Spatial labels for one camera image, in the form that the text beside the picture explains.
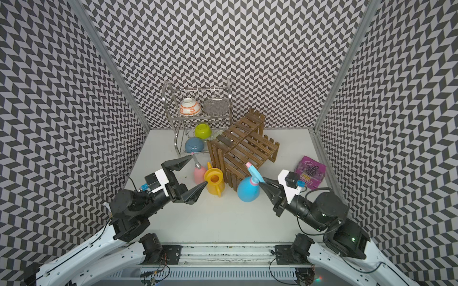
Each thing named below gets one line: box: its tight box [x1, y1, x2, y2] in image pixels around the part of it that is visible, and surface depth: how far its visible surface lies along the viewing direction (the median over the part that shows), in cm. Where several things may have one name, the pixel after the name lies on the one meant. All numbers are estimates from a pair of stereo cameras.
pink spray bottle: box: [193, 166, 207, 185], surface depth 87 cm
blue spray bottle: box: [236, 161, 266, 203], surface depth 57 cm
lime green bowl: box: [194, 123, 212, 139], surface depth 111 cm
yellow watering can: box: [203, 161, 225, 198], surface depth 86 cm
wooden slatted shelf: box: [206, 107, 280, 192], surface depth 88 cm
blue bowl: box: [184, 137, 205, 154], surface depth 104 cm
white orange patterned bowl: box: [179, 97, 201, 117], surface depth 88 cm
